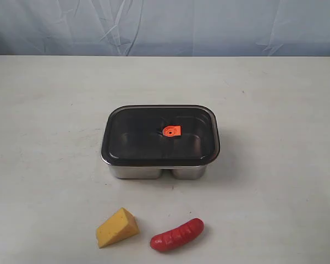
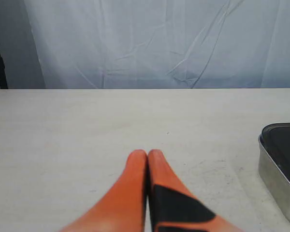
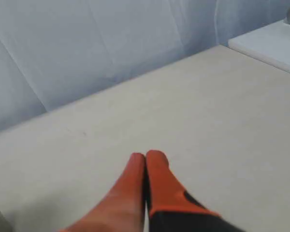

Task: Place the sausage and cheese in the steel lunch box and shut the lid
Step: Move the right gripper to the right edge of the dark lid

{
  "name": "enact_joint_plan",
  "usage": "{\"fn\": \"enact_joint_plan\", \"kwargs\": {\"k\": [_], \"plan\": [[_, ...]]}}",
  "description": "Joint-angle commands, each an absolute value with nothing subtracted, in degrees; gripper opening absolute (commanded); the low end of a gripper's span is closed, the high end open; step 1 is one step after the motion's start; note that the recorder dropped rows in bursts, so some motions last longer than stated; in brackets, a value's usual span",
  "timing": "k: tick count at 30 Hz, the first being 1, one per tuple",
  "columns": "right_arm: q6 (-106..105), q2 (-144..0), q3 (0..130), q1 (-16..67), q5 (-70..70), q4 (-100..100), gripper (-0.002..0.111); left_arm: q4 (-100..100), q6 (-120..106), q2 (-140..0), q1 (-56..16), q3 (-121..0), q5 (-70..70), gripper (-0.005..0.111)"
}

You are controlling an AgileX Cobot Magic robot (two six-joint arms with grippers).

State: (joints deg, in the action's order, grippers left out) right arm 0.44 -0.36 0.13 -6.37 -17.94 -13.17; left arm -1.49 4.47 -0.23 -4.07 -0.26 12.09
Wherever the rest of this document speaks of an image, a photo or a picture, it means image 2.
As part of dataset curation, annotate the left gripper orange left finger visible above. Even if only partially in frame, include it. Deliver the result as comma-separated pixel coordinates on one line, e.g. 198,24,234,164
61,150,147,232

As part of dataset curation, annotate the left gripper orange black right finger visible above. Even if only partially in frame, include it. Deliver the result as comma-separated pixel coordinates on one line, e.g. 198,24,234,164
148,149,242,232

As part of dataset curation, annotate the dark transparent lunch box lid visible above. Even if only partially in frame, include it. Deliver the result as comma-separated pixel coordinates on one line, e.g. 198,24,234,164
261,123,290,182

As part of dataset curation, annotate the stainless steel lunch box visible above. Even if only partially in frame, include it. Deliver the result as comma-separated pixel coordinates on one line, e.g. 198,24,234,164
258,135,290,221

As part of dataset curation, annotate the white backdrop curtain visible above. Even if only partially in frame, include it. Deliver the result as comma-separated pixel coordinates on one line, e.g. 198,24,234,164
0,0,290,89

